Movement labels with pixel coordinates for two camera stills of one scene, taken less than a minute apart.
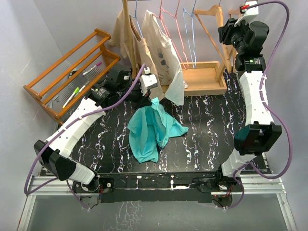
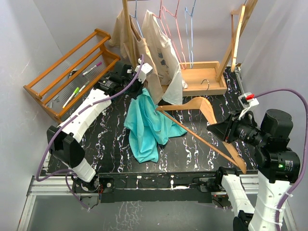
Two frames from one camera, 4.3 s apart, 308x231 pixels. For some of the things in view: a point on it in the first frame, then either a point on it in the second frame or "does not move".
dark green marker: (81, 88) does not move
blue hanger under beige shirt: (135, 17) does not move
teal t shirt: (149, 128) does not move
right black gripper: (225, 31) → (220, 129)
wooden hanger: (224, 52) → (196, 103)
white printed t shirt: (165, 53) does not move
